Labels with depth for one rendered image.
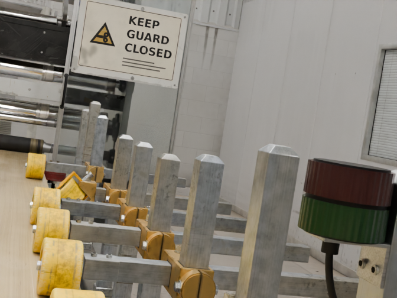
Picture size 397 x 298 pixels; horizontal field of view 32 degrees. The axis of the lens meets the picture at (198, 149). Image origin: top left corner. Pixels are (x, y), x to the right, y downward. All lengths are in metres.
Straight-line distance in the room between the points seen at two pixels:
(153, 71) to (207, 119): 6.68
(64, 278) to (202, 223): 0.20
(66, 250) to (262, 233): 0.34
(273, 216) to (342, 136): 5.66
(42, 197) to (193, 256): 0.56
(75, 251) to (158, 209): 0.27
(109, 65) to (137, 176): 1.56
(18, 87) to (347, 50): 4.16
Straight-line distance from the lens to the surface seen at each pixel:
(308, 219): 0.47
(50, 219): 1.21
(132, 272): 1.00
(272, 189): 0.71
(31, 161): 2.19
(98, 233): 1.23
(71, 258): 0.96
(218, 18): 9.73
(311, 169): 0.47
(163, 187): 1.20
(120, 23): 2.98
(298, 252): 1.35
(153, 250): 1.19
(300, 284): 1.08
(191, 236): 0.96
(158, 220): 1.20
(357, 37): 6.44
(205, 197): 0.95
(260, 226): 0.71
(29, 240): 1.34
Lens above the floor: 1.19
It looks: 3 degrees down
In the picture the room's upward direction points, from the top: 9 degrees clockwise
